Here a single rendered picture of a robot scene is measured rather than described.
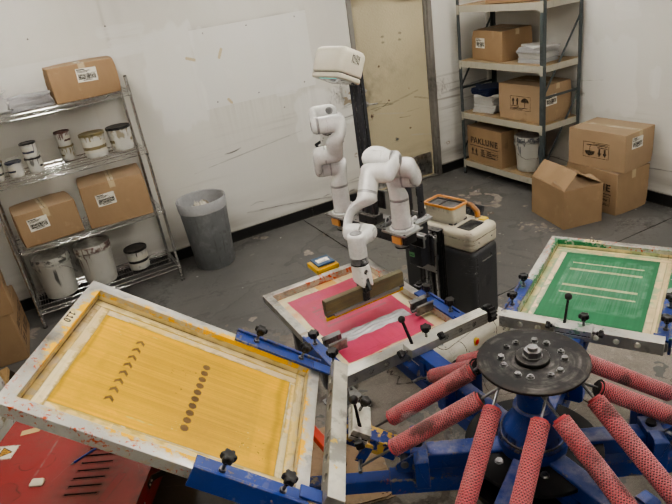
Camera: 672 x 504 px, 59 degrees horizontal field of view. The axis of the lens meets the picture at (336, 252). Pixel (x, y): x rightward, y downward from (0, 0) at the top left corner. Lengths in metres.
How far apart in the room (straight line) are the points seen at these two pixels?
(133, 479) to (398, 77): 5.51
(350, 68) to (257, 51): 3.19
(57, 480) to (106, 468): 0.14
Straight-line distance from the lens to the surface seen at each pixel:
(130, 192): 5.23
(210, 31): 5.74
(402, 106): 6.79
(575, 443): 1.62
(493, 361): 1.71
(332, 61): 2.77
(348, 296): 2.44
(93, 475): 1.98
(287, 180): 6.17
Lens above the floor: 2.33
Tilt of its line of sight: 25 degrees down
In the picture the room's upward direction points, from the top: 9 degrees counter-clockwise
